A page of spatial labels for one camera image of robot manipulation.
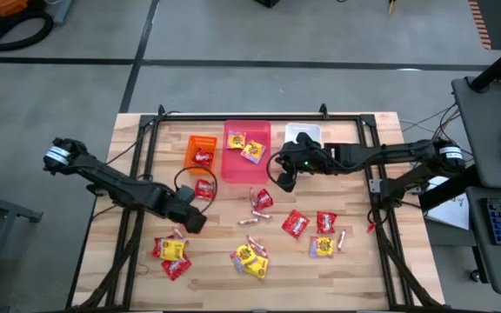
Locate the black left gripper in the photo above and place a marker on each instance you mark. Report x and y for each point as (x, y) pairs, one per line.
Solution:
(185, 214)

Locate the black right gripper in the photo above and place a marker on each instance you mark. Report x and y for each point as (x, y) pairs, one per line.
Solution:
(307, 158)

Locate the yellow sour candy bag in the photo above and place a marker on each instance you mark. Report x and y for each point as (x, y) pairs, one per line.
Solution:
(258, 267)
(242, 253)
(236, 140)
(254, 152)
(323, 247)
(172, 250)

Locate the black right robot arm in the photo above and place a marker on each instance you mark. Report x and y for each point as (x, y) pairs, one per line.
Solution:
(385, 152)

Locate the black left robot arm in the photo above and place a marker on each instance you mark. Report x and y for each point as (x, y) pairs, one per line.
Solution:
(115, 187)

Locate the small wrapped candy roll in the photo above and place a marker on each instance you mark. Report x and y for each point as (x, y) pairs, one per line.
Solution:
(178, 233)
(261, 215)
(248, 221)
(341, 240)
(252, 197)
(255, 241)
(260, 251)

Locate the white plastic bin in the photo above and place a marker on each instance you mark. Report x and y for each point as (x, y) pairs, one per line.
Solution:
(296, 129)

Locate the pink plastic bin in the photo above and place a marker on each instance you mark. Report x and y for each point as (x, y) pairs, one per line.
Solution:
(244, 171)

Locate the orange plastic basket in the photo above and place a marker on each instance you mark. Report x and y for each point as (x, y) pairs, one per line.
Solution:
(209, 143)

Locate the black desk leg bar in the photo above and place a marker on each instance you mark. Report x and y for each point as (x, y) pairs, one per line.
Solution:
(450, 188)

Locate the white paper sheet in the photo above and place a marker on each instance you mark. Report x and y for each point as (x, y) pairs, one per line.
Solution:
(450, 211)

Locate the black floor object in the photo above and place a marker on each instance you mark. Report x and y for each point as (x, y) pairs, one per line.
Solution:
(268, 2)

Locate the grey desk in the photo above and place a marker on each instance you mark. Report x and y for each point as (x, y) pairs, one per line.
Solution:
(481, 261)
(481, 121)

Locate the grey metal stand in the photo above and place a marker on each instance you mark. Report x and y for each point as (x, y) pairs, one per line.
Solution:
(2, 208)

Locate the black desk caster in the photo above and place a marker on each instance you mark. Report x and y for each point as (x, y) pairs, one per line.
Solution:
(476, 275)

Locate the black slanted pole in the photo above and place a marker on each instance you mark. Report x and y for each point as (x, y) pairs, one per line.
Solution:
(498, 65)

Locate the grey floor box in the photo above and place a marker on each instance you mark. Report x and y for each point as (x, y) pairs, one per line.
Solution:
(61, 11)

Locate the orange shop vacuum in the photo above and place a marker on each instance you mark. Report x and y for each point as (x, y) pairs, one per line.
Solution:
(4, 6)

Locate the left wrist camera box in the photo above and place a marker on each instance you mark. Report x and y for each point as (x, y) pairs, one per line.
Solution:
(185, 194)

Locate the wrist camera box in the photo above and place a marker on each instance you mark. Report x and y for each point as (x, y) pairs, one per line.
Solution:
(337, 152)
(185, 194)

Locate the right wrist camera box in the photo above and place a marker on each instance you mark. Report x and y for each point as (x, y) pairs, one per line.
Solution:
(337, 152)

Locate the black frame clamp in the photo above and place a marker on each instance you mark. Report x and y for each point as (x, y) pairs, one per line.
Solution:
(322, 110)
(160, 110)

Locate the black aluminium rig frame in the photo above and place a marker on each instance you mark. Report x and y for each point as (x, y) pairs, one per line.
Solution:
(255, 117)

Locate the silver metal bracket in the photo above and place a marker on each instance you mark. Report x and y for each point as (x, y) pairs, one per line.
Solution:
(374, 186)

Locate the red frame tag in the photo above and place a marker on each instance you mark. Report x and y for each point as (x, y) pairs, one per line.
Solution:
(372, 227)

